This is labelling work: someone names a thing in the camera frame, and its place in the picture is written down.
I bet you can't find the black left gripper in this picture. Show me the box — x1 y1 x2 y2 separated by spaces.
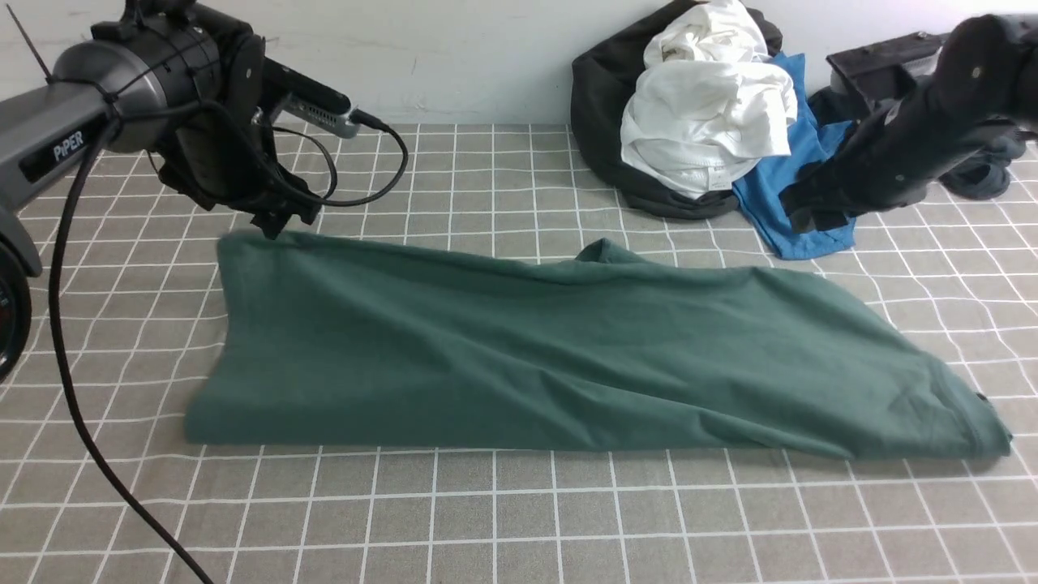
153 102 325 239

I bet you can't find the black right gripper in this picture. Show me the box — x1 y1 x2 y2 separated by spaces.
781 98 958 234

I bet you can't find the green long sleeve shirt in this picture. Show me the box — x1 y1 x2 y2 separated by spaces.
184 230 1012 461

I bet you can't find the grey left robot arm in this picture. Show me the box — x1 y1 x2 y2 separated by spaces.
1 1 352 376

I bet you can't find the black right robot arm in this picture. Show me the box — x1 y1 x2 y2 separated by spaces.
781 15 1037 234

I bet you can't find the blue t-shirt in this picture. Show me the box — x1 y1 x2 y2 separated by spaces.
731 52 857 261

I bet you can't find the white t-shirt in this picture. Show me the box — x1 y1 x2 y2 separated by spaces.
620 1 798 199

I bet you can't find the black garment under white shirt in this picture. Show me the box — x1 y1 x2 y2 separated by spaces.
570 1 783 221

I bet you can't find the dark grey crumpled garment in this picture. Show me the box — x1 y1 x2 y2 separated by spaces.
808 88 1036 200

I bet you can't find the beige grid tablecloth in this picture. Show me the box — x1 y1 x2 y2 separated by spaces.
1 126 1037 583

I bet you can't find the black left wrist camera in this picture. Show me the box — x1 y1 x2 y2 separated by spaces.
260 57 392 140

